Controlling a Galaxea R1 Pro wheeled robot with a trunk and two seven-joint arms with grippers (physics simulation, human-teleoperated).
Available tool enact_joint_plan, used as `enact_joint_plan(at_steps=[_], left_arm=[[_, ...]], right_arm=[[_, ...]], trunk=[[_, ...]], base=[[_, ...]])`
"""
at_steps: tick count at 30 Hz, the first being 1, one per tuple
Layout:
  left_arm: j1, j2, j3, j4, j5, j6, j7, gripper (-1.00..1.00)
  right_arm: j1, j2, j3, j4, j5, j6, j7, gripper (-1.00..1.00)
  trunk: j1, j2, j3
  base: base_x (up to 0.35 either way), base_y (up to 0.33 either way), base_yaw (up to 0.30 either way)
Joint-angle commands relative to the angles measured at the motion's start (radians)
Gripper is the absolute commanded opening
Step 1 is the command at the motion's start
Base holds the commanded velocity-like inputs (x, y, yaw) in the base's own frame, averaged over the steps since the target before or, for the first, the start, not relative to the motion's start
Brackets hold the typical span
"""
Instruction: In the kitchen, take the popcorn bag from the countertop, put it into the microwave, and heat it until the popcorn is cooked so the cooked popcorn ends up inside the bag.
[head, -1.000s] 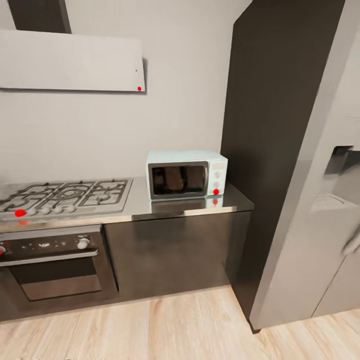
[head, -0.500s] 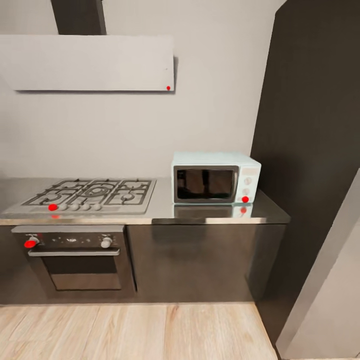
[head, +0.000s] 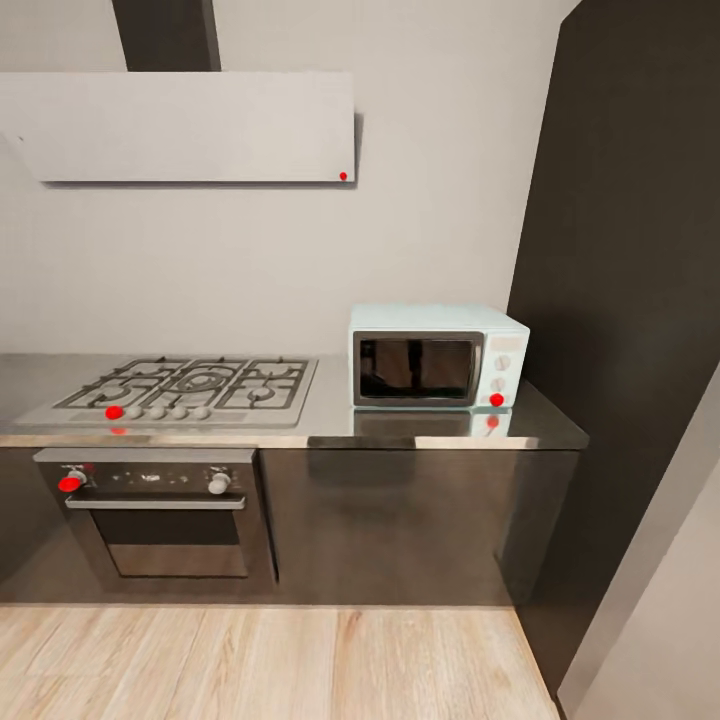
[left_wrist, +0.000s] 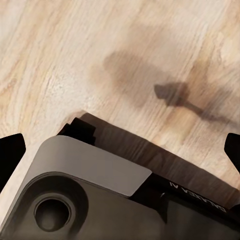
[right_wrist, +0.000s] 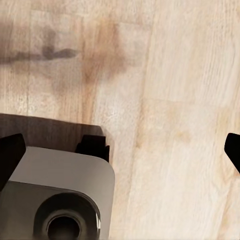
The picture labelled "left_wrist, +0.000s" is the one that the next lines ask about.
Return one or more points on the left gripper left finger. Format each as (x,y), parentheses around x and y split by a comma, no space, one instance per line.
(12,149)

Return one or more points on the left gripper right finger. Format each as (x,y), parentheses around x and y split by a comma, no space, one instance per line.
(232,149)

